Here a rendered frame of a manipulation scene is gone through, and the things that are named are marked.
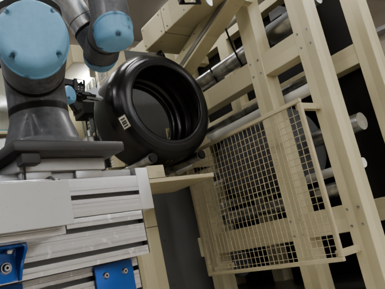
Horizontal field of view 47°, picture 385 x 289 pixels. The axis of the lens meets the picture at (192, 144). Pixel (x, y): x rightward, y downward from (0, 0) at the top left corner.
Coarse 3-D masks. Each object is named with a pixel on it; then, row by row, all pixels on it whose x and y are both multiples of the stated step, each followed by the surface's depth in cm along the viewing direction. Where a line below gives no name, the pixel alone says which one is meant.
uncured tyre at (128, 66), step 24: (120, 72) 205; (144, 72) 237; (168, 72) 235; (120, 96) 199; (168, 96) 247; (192, 96) 237; (96, 120) 212; (168, 120) 247; (192, 120) 240; (144, 144) 200; (168, 144) 205; (192, 144) 214
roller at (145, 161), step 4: (148, 156) 198; (152, 156) 198; (156, 156) 199; (140, 160) 204; (144, 160) 200; (148, 160) 198; (152, 160) 198; (156, 160) 199; (132, 164) 210; (136, 164) 206; (140, 164) 203; (144, 164) 201; (148, 164) 200; (124, 168) 217; (128, 168) 212; (132, 168) 209
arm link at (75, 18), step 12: (60, 0) 94; (72, 0) 94; (84, 0) 95; (72, 12) 94; (84, 12) 94; (72, 24) 95; (84, 24) 94; (84, 36) 94; (84, 48) 95; (84, 60) 99; (96, 60) 95; (108, 60) 95
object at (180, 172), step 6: (168, 132) 269; (204, 144) 258; (204, 150) 257; (210, 156) 258; (198, 162) 251; (204, 162) 254; (210, 162) 257; (186, 168) 255; (192, 168) 253; (198, 168) 268; (204, 168) 263; (180, 174) 265; (186, 174) 268
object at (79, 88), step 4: (64, 80) 195; (68, 80) 196; (72, 80) 197; (76, 80) 196; (84, 80) 198; (68, 84) 195; (72, 84) 196; (76, 84) 196; (80, 84) 199; (84, 84) 198; (76, 88) 195; (80, 88) 197; (84, 88) 198; (76, 92) 194; (80, 92) 195; (76, 96) 196; (80, 96) 196; (84, 96) 197; (80, 100) 200
